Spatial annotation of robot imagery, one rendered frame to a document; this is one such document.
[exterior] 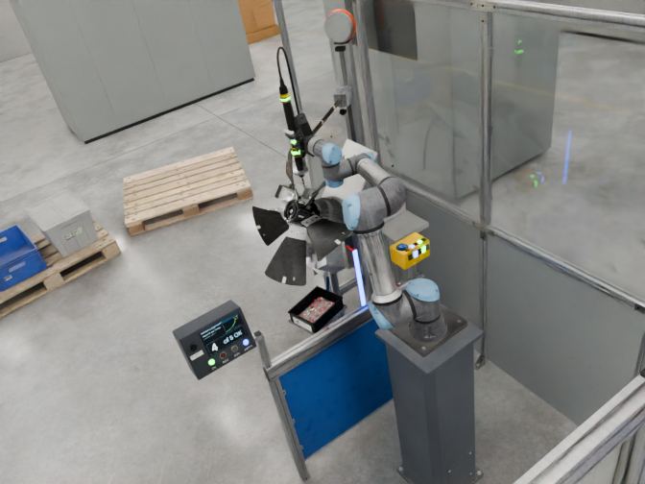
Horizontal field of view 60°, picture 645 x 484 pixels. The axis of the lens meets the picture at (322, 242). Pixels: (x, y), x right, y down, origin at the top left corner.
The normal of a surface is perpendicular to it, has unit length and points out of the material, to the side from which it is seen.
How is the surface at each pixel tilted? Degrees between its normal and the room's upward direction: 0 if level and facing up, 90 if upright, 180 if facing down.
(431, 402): 90
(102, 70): 90
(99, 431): 0
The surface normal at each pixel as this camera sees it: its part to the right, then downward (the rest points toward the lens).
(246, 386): -0.17, -0.80
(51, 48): 0.55, 0.41
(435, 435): -0.15, 0.59
